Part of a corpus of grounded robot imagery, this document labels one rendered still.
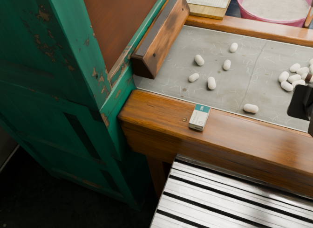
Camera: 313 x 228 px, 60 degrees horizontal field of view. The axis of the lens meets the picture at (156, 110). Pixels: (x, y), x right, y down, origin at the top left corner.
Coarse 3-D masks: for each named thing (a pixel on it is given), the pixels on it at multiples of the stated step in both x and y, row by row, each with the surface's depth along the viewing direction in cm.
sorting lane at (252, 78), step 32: (192, 32) 88; (224, 32) 87; (192, 64) 80; (256, 64) 78; (288, 64) 76; (192, 96) 73; (224, 96) 72; (256, 96) 71; (288, 96) 70; (288, 128) 65
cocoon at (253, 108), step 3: (246, 105) 67; (249, 105) 67; (252, 105) 67; (255, 105) 67; (246, 108) 67; (249, 108) 67; (252, 108) 67; (255, 108) 67; (258, 108) 67; (249, 111) 68; (252, 111) 67; (255, 111) 67
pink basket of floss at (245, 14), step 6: (240, 0) 97; (306, 0) 94; (240, 6) 89; (240, 12) 95; (246, 12) 88; (246, 18) 91; (252, 18) 88; (258, 18) 85; (264, 18) 84; (300, 18) 83; (282, 24) 85; (288, 24) 85; (294, 24) 85; (300, 24) 87
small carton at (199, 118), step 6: (198, 108) 65; (204, 108) 65; (210, 108) 65; (192, 114) 64; (198, 114) 64; (204, 114) 64; (192, 120) 63; (198, 120) 63; (204, 120) 63; (192, 126) 64; (198, 126) 63
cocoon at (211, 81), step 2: (208, 78) 74; (210, 78) 73; (212, 78) 73; (208, 80) 73; (210, 80) 73; (212, 80) 73; (214, 80) 73; (208, 82) 73; (210, 82) 73; (212, 82) 72; (214, 82) 73; (208, 84) 73; (210, 84) 72; (212, 84) 72; (214, 84) 72; (208, 86) 73; (210, 86) 72; (212, 86) 72; (214, 86) 72; (210, 88) 73; (212, 88) 72; (214, 88) 73
